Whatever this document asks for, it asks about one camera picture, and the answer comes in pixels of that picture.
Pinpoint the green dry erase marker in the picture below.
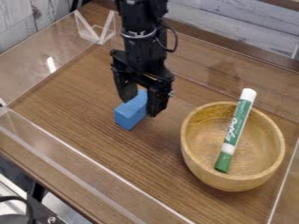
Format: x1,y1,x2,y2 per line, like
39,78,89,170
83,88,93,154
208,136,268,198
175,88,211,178
213,88,258,173

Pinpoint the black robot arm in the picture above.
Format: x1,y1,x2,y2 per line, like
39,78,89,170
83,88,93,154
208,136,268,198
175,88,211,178
109,0,179,117

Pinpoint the black cable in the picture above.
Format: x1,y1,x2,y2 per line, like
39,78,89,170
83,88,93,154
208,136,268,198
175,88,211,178
0,195,40,224

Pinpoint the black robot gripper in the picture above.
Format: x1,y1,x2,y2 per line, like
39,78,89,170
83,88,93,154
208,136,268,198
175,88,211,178
109,30,175,117

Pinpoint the blue foam block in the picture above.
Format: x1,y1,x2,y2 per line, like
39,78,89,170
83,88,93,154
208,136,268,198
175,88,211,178
113,89,147,130

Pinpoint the brown wooden bowl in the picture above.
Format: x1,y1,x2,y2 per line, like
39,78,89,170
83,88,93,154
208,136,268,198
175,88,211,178
180,101,286,192

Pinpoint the clear acrylic corner bracket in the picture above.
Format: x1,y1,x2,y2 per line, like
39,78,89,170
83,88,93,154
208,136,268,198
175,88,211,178
73,10,116,46

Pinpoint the black metal table bracket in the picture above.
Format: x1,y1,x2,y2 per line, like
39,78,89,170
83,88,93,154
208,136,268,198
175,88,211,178
28,198,68,224

